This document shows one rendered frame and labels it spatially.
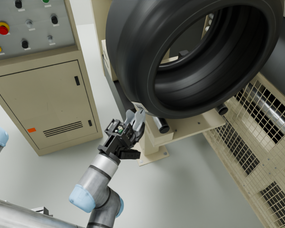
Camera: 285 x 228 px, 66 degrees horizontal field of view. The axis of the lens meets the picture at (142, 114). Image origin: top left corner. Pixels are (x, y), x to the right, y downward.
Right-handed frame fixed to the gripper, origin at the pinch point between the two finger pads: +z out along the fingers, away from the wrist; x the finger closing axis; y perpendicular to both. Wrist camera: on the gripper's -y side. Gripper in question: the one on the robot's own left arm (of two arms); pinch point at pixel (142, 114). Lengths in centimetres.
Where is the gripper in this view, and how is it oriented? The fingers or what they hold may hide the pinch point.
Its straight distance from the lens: 77.5
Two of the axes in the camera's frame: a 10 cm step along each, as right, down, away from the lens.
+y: -3.6, -6.3, -6.9
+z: 4.8, -7.6, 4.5
